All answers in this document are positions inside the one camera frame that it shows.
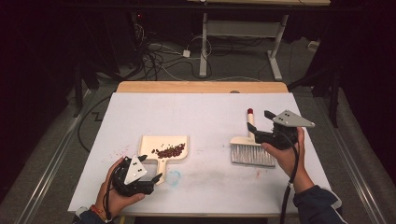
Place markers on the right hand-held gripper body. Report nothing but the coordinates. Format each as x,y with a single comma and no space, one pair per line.
283,137

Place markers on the black metal stand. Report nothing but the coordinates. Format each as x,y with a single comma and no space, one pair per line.
77,90
334,93

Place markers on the white table cover sheet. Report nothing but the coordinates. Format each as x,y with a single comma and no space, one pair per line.
202,112

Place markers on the cream plastic dustpan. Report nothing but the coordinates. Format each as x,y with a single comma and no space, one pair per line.
162,143

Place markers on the person's left hand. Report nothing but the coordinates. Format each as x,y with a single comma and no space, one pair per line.
113,202

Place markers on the pile of red beans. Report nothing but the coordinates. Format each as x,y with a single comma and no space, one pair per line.
169,152

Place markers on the white power adapter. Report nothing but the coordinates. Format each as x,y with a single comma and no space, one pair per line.
186,53

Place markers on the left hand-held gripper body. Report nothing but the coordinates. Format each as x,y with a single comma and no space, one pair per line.
135,169

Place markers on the person's right hand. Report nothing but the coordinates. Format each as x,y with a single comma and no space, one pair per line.
288,160

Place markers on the white metal desk frame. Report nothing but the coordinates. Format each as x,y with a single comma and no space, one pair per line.
203,46

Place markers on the wooden table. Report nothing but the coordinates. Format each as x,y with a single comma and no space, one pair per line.
202,87

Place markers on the metal floor rail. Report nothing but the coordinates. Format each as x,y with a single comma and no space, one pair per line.
49,174
358,183

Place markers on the cream hand brush red tip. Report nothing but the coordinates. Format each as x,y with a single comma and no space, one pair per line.
249,152

